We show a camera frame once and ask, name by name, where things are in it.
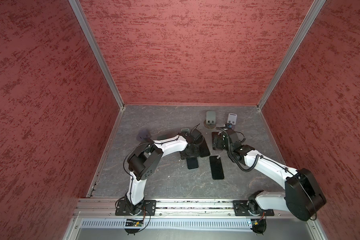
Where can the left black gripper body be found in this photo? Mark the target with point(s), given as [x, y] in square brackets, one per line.
[193, 152]

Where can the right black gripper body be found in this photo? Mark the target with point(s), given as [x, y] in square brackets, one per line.
[226, 146]

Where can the black phone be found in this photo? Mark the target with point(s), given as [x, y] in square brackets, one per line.
[192, 163]

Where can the dark round stand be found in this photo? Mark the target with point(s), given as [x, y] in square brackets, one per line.
[185, 131]

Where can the maroon edged reflective phone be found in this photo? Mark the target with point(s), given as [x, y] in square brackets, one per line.
[216, 168]

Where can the wooden round base phone stand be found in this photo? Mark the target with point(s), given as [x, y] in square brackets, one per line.
[210, 121]

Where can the purple round base phone stand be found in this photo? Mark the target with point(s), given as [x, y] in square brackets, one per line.
[232, 119]

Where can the grey purple phone stand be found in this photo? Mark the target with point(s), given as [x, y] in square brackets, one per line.
[143, 135]

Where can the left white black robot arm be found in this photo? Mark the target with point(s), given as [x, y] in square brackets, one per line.
[144, 159]

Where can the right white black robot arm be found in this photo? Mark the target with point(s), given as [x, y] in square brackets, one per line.
[301, 194]

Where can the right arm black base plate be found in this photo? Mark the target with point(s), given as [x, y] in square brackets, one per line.
[245, 208]

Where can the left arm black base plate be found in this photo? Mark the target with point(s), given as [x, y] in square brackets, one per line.
[144, 208]

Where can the aluminium front rail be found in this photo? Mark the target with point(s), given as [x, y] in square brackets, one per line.
[173, 208]

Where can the white slotted cable duct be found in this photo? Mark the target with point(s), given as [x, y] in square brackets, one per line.
[186, 224]

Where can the right aluminium corner post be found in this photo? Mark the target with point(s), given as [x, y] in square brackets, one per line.
[305, 26]

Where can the aluminium corner post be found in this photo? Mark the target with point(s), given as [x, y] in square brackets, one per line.
[84, 24]
[305, 26]

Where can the left aluminium corner post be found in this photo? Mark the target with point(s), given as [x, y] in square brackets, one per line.
[84, 24]

